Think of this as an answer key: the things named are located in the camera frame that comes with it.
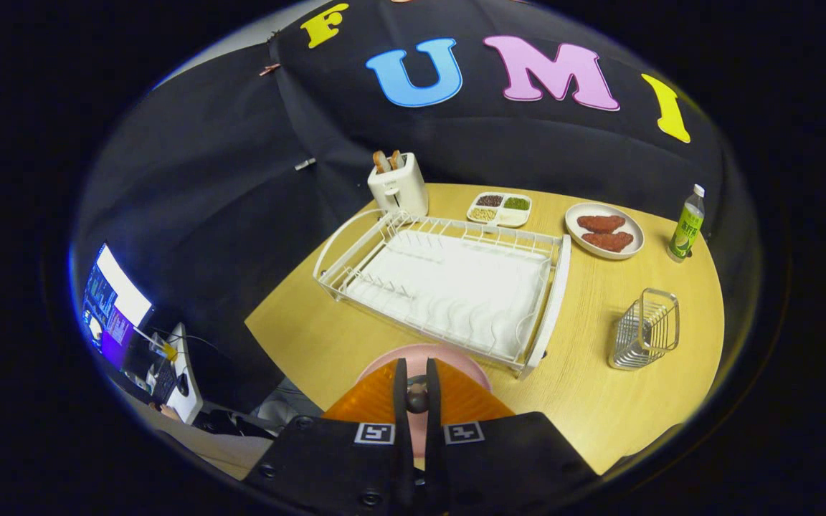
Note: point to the copper clip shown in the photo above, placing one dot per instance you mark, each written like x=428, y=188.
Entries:
x=269, y=69

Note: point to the black keyboard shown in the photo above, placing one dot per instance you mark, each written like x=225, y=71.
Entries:
x=164, y=381

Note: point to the pile of yellow beans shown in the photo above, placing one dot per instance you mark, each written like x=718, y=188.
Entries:
x=483, y=214

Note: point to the pile of white grains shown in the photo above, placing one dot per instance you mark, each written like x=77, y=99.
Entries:
x=512, y=217

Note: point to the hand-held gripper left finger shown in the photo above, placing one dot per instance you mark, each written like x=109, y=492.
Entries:
x=403, y=459

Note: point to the red meat piece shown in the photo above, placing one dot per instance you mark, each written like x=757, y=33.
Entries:
x=608, y=241
x=601, y=223

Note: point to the black computer mouse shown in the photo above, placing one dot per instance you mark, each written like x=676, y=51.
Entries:
x=183, y=385

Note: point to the pink plate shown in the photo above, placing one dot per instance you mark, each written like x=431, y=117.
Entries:
x=420, y=355

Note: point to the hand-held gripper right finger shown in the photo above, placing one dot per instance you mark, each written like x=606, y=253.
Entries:
x=434, y=466

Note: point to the toasted bread slice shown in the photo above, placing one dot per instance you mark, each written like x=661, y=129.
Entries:
x=397, y=159
x=381, y=162

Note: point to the pile of dark beans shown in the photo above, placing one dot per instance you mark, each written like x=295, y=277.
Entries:
x=490, y=201

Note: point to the white round plate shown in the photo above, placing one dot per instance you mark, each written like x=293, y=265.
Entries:
x=572, y=223

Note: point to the computer monitor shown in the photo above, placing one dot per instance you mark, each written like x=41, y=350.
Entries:
x=122, y=294

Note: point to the green label drink bottle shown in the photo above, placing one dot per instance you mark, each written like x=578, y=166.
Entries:
x=687, y=229

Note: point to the silver clip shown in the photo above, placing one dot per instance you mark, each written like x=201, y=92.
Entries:
x=305, y=163

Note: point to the pile of green beans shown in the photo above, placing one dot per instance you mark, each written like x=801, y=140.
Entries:
x=517, y=203

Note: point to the white divided tray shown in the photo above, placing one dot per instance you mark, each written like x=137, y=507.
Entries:
x=500, y=209

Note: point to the black backdrop cloth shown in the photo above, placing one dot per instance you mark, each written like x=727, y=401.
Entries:
x=241, y=215

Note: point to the white toaster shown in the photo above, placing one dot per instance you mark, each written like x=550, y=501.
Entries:
x=399, y=190

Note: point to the white office desk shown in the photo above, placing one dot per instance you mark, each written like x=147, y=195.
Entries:
x=188, y=405

